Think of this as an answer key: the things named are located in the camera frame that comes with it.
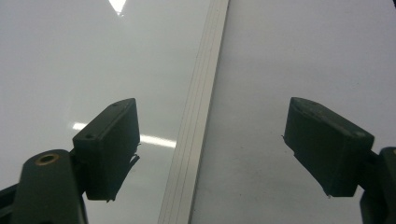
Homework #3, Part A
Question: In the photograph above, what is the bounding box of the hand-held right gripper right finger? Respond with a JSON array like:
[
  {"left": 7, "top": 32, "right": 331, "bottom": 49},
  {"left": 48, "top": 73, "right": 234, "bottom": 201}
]
[{"left": 282, "top": 96, "right": 375, "bottom": 199}]

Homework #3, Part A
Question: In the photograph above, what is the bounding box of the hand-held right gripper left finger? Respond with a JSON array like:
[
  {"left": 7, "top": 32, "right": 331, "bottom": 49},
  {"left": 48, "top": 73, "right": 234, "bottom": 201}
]
[{"left": 71, "top": 97, "right": 142, "bottom": 203}]

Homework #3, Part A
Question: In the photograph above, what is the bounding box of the metal-framed whiteboard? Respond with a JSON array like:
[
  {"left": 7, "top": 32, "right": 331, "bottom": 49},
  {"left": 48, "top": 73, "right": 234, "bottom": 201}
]
[{"left": 0, "top": 0, "right": 232, "bottom": 224}]

